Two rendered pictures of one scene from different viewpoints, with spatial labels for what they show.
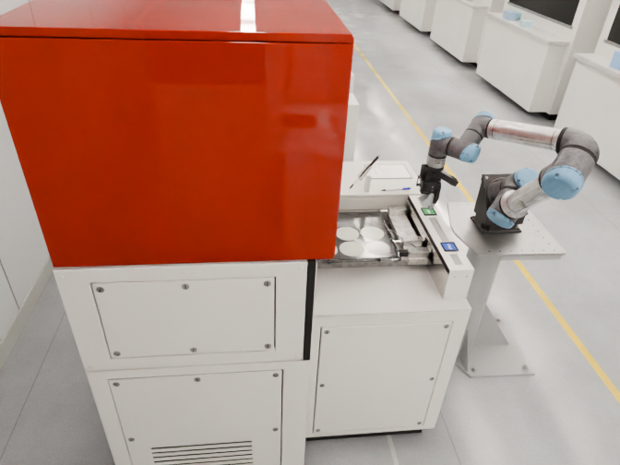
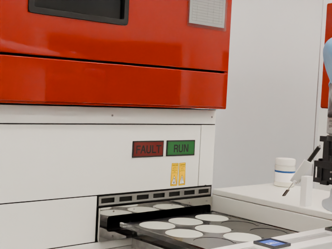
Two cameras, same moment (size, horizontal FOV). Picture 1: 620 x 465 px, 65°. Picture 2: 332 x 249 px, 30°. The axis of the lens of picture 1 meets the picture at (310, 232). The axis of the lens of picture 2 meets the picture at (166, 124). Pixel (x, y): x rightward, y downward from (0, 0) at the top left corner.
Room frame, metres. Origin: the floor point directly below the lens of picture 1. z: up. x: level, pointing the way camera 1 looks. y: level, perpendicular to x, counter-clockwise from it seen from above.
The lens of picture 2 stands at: (0.64, -1.48, 1.27)
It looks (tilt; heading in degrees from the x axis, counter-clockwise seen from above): 3 degrees down; 56
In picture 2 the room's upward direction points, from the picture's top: 3 degrees clockwise
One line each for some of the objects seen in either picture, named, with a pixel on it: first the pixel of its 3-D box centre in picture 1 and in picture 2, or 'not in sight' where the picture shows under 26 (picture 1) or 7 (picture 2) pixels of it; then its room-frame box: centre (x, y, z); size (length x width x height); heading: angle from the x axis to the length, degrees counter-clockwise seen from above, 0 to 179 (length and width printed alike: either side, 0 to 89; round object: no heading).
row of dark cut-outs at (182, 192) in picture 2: not in sight; (158, 195); (1.65, 0.06, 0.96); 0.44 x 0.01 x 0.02; 8
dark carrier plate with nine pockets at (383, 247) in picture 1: (347, 233); (212, 229); (1.69, -0.16, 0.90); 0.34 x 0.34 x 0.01; 8
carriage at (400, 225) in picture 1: (406, 236); not in sight; (1.75, -0.42, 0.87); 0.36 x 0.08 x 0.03; 8
